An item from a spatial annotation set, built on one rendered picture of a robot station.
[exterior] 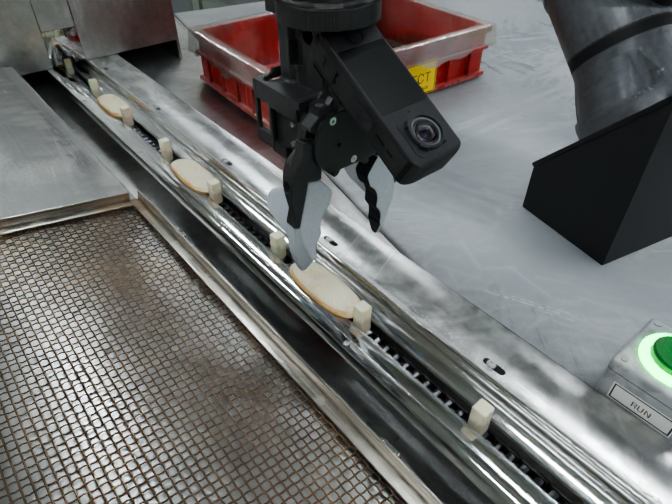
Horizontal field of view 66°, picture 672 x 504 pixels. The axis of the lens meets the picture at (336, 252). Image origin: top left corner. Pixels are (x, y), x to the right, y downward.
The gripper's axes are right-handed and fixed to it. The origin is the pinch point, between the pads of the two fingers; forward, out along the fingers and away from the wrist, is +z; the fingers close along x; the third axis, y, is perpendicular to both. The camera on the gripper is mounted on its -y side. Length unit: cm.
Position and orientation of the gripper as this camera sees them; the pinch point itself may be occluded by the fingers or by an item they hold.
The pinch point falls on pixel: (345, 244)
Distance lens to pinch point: 45.8
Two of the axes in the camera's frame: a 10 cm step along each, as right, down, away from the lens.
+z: 0.0, 7.6, 6.5
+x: -7.8, 4.1, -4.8
